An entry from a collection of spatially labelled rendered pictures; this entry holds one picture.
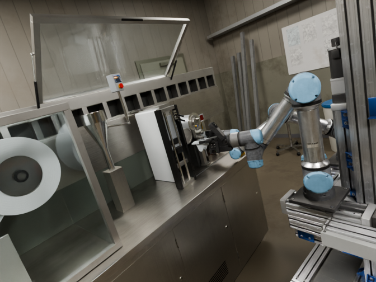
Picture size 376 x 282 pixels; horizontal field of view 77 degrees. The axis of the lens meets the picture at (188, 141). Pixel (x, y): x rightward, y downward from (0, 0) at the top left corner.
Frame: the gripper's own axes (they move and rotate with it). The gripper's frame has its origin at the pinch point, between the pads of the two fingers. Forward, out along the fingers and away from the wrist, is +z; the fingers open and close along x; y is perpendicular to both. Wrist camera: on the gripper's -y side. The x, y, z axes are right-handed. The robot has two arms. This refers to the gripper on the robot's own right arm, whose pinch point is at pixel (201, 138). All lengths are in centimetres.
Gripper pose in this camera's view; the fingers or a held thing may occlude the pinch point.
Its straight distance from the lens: 195.4
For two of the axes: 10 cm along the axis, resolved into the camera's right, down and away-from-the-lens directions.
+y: -2.5, -9.4, -2.3
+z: -7.3, 0.3, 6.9
